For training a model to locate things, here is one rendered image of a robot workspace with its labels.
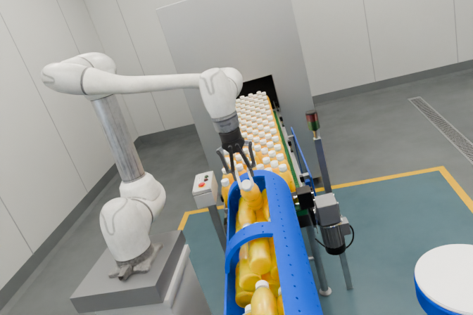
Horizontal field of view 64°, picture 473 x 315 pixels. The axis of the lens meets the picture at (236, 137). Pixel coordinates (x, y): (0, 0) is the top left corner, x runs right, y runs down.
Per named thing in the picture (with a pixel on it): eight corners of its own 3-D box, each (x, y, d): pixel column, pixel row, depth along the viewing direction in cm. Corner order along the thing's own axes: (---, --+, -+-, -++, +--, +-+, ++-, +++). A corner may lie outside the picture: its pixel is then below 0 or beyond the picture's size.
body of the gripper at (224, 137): (216, 135, 128) (224, 159, 131) (240, 129, 127) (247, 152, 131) (217, 128, 135) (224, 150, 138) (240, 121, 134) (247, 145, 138)
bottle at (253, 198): (244, 197, 158) (235, 181, 142) (260, 190, 158) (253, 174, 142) (250, 212, 155) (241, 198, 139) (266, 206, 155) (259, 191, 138)
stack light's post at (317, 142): (347, 290, 248) (313, 140, 209) (345, 285, 251) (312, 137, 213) (353, 288, 247) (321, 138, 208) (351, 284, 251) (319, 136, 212)
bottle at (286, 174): (281, 202, 196) (273, 171, 190) (291, 195, 200) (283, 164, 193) (291, 206, 191) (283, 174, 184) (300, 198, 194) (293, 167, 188)
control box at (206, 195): (198, 209, 195) (191, 192, 192) (200, 190, 214) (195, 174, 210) (216, 204, 194) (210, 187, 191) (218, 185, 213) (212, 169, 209)
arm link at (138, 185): (125, 233, 165) (146, 207, 185) (158, 229, 161) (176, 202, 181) (53, 62, 142) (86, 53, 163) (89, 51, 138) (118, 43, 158)
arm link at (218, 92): (235, 115, 123) (242, 102, 135) (220, 69, 118) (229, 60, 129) (205, 121, 126) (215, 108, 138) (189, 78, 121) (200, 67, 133)
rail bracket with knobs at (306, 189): (298, 213, 185) (293, 195, 181) (295, 205, 192) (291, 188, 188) (317, 209, 184) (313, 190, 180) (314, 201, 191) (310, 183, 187)
